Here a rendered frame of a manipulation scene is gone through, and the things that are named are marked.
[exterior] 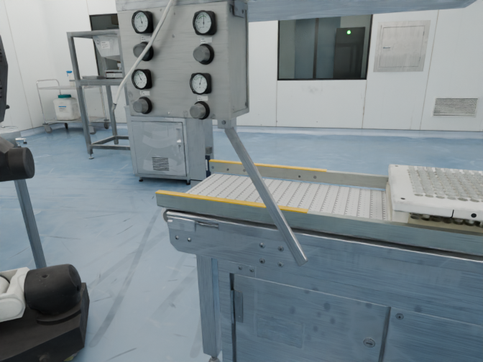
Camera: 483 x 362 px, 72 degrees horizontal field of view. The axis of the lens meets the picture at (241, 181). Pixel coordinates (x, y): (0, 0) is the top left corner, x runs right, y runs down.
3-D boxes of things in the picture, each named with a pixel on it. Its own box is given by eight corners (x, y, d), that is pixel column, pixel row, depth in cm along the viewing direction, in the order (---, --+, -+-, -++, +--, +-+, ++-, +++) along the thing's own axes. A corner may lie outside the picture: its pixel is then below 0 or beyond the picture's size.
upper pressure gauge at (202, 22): (192, 35, 56) (191, 10, 54) (196, 36, 57) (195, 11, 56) (213, 34, 54) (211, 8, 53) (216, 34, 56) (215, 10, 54)
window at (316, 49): (277, 80, 544) (278, 1, 506) (277, 80, 545) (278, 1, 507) (366, 80, 512) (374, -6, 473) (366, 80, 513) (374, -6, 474)
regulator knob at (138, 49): (131, 61, 60) (128, 35, 59) (139, 61, 62) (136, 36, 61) (146, 61, 59) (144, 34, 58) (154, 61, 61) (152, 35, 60)
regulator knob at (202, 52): (190, 65, 56) (188, 36, 55) (197, 65, 58) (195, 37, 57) (208, 64, 55) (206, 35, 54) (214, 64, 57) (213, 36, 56)
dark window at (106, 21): (98, 80, 623) (88, 14, 586) (99, 80, 624) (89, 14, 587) (163, 80, 591) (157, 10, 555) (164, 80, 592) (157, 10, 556)
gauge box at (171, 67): (129, 116, 67) (114, 5, 60) (159, 109, 76) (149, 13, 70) (230, 121, 59) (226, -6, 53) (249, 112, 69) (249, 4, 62)
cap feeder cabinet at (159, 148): (133, 182, 338) (122, 106, 313) (159, 166, 390) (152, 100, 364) (190, 187, 323) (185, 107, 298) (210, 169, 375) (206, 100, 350)
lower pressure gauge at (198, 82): (190, 94, 59) (188, 72, 58) (193, 94, 60) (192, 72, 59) (208, 95, 58) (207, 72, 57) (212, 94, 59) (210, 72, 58)
